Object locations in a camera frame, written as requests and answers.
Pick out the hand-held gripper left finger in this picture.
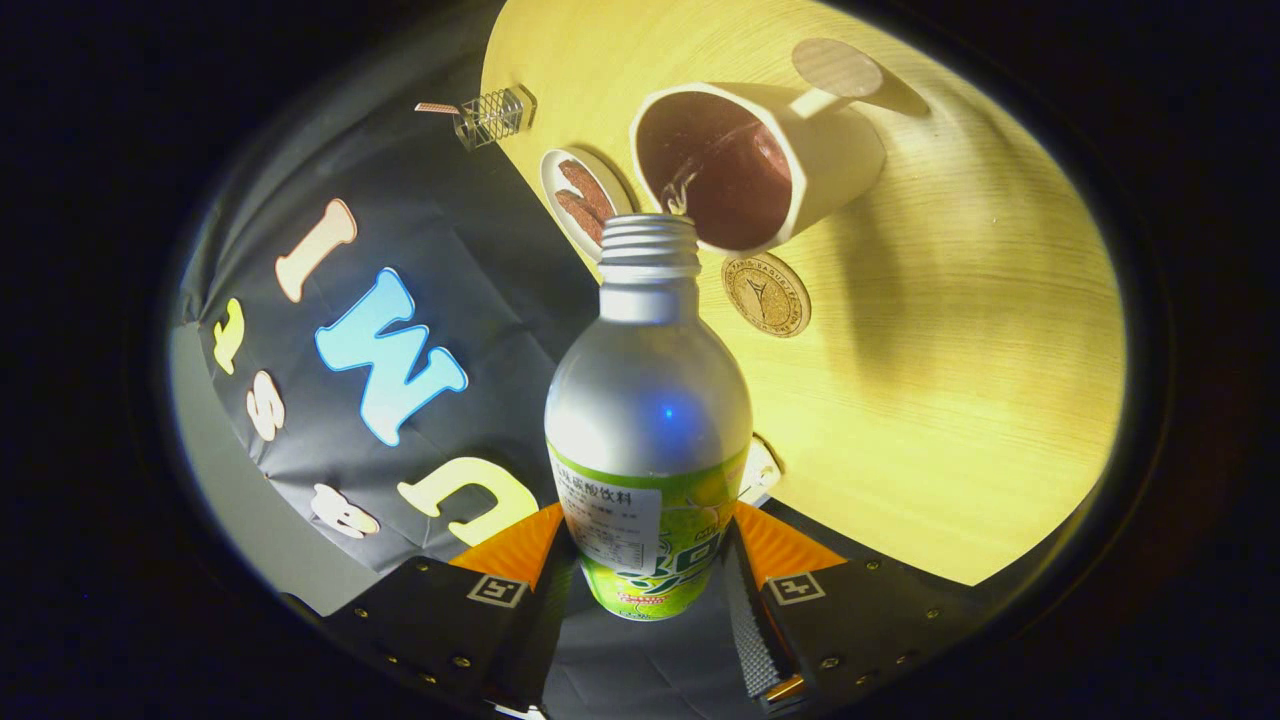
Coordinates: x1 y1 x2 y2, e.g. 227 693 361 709
320 500 581 713

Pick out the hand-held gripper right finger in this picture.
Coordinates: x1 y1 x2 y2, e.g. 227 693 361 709
720 500 1001 713

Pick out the silver bottle with green label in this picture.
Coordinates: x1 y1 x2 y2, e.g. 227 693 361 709
544 213 753 622

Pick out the round cork coaster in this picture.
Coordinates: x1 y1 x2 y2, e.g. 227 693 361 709
722 252 812 339

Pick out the cream cup with wooden handle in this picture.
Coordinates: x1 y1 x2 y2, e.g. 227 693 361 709
630 38 887 254

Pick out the white divided dish of beans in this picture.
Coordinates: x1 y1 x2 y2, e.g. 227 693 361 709
738 434 784 506

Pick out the wooden table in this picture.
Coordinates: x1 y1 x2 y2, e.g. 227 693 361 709
481 0 1128 587

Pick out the black backdrop cloth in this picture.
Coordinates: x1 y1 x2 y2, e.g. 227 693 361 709
175 40 791 720

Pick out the brown meat piece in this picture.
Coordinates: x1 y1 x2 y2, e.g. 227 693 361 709
558 158 616 223
555 190 606 246

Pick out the white round plate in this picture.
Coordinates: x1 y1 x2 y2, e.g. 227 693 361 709
540 147 636 251

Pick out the wire mesh holder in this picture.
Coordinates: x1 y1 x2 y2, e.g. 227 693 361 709
455 85 538 151

